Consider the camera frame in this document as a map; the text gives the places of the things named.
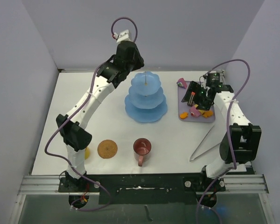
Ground purple cake slice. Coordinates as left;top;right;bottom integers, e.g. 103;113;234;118
176;78;187;89

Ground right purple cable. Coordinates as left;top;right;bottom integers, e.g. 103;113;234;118
195;58;252;224

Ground orange cookie right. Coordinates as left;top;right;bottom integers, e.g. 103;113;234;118
202;110;214;118

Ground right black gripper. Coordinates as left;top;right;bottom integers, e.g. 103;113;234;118
182;81;212;111

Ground purple serving tray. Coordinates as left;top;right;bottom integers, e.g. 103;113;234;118
177;81;216;123

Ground orange cookie left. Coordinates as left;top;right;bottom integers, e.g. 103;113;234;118
179;112;189;119

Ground blue three-tier cake stand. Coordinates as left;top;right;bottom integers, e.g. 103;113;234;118
125;71;168;123

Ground pink patterned mug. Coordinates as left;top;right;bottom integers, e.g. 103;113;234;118
133;138;152;167

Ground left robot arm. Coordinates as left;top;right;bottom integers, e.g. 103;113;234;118
56;41;144;192

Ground orange cookie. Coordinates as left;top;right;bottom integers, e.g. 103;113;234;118
202;110;214;118
179;112;189;119

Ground pink strawberry cake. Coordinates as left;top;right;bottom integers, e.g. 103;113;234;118
189;106;201;118

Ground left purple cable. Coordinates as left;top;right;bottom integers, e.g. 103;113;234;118
44;16;138;212

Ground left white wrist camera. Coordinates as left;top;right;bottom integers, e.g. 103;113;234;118
112;29;132;44

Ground purple cable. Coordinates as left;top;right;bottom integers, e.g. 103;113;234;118
195;58;252;224
44;16;138;212

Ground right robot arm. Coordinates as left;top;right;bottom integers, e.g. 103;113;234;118
181;73;262;191

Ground woven rattan coaster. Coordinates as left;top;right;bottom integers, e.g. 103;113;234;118
98;140;118;159

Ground metal tongs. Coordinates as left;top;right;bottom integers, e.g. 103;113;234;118
189;125;225;161

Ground aluminium rail frame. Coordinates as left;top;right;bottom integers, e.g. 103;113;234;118
18;174;270;196

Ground yellow enamel mug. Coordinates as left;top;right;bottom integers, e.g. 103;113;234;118
84;147;90;160

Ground chocolate layered cake slice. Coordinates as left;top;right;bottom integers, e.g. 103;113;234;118
187;91;195;107

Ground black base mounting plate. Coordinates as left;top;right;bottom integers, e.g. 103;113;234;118
58;172;226;205

